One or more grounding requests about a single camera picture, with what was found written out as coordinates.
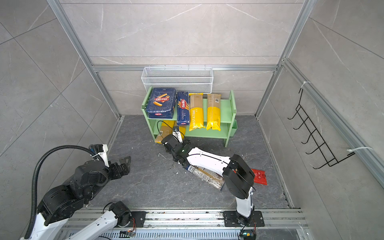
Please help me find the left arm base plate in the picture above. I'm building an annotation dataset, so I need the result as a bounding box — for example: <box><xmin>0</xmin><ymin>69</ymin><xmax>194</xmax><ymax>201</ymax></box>
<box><xmin>116</xmin><ymin>211</ymin><xmax>147</xmax><ymax>228</ymax></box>

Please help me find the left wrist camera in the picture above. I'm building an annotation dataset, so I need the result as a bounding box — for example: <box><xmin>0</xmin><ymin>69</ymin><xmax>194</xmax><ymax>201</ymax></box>
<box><xmin>89</xmin><ymin>144</ymin><xmax>109</xmax><ymax>167</ymax></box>

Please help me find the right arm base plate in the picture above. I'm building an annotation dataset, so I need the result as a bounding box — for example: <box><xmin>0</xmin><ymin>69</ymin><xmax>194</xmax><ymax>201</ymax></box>
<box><xmin>223</xmin><ymin>211</ymin><xmax>265</xmax><ymax>228</ymax></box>

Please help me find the black corrugated cable left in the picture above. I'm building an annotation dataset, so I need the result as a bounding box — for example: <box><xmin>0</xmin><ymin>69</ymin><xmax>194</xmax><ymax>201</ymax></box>
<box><xmin>23</xmin><ymin>145</ymin><xmax>97</xmax><ymax>240</ymax></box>

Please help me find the yellow spaghetti bag with lettering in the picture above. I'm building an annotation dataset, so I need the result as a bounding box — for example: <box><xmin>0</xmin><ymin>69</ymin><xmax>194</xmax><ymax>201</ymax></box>
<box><xmin>189</xmin><ymin>93</ymin><xmax>204</xmax><ymax>131</ymax></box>

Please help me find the blue Barilla rigatoni box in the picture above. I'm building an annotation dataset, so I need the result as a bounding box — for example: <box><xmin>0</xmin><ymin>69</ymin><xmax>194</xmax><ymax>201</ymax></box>
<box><xmin>146</xmin><ymin>88</ymin><xmax>176</xmax><ymax>119</ymax></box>

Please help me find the large yellow spaghetti bag front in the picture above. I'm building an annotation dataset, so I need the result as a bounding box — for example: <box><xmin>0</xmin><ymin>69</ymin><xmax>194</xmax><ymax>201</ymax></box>
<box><xmin>178</xmin><ymin>126</ymin><xmax>187</xmax><ymax>140</ymax></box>

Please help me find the green wooden two-tier shelf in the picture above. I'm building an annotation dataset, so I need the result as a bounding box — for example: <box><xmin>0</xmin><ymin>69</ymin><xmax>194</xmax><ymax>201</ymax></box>
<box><xmin>141</xmin><ymin>88</ymin><xmax>237</xmax><ymax>147</ymax></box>

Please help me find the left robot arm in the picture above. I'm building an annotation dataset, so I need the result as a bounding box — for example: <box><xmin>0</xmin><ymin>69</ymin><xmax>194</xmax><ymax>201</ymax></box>
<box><xmin>25</xmin><ymin>156</ymin><xmax>131</xmax><ymax>240</ymax></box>

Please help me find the clear white-label spaghetti bag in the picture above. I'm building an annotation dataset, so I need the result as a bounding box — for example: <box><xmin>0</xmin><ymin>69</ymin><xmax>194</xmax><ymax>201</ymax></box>
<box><xmin>186</xmin><ymin>165</ymin><xmax>225</xmax><ymax>191</ymax></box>

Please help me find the blue Barilla spaghetti box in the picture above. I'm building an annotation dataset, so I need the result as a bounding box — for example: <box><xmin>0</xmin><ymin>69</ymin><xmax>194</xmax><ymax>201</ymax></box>
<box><xmin>177</xmin><ymin>92</ymin><xmax>190</xmax><ymax>126</ymax></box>

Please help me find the white wire mesh basket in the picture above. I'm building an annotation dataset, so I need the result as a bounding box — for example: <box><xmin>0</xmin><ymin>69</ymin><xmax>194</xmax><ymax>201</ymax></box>
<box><xmin>141</xmin><ymin>67</ymin><xmax>214</xmax><ymax>94</ymax></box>

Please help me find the black wire hook rack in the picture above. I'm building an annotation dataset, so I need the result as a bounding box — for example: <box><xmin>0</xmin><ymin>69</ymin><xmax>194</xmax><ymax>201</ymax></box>
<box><xmin>288</xmin><ymin>89</ymin><xmax>355</xmax><ymax>170</ymax></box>

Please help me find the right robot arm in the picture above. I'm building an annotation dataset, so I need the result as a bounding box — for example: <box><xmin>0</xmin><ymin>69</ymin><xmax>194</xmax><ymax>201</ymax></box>
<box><xmin>162</xmin><ymin>135</ymin><xmax>255</xmax><ymax>221</ymax></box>

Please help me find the red spaghetti bag right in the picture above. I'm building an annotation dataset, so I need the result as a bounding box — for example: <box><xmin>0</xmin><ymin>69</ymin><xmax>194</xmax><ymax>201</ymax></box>
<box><xmin>252</xmin><ymin>169</ymin><xmax>268</xmax><ymax>186</ymax></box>

